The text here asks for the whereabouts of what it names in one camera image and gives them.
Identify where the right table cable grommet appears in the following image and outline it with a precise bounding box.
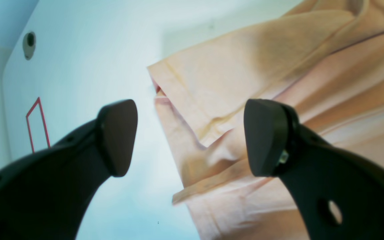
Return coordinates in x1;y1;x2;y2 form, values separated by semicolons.
22;31;37;61

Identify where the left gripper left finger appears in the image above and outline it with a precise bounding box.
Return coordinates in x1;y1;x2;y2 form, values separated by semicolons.
0;100;138;240

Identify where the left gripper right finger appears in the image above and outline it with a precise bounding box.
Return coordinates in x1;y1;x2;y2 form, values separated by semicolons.
244;99;384;240

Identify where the red triangle sticker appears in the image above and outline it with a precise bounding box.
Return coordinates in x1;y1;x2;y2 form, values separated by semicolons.
26;97;51;153

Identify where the peach pink T-shirt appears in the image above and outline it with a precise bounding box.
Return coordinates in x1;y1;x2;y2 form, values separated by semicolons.
148;0;384;240

